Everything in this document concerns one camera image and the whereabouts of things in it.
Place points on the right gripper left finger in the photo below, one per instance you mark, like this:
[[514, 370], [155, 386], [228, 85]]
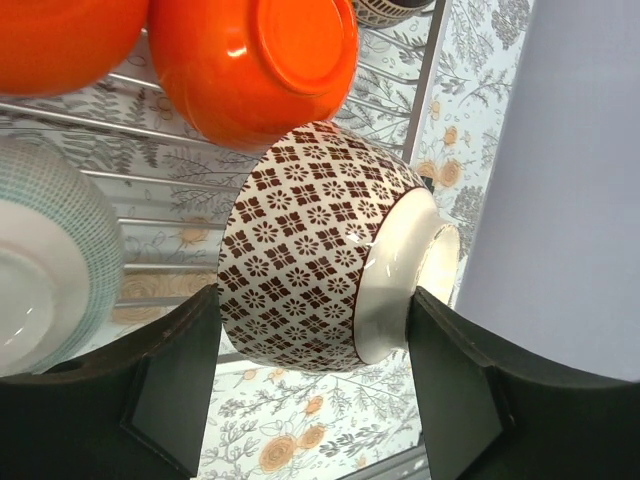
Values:
[[135, 408]]

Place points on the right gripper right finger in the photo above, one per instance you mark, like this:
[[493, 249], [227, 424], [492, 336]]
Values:
[[492, 410]]

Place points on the light teal bowl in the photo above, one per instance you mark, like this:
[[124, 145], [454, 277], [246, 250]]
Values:
[[62, 258]]

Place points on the brown floral pattern bowl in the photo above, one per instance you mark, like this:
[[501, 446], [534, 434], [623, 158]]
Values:
[[327, 241]]

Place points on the orange bowl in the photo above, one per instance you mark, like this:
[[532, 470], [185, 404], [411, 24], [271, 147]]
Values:
[[55, 47], [245, 73]]

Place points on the metal dish rack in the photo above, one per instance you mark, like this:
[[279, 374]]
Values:
[[172, 190]]

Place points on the black gold rimmed bowl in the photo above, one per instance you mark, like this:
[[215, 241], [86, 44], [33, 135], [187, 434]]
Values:
[[387, 13]]

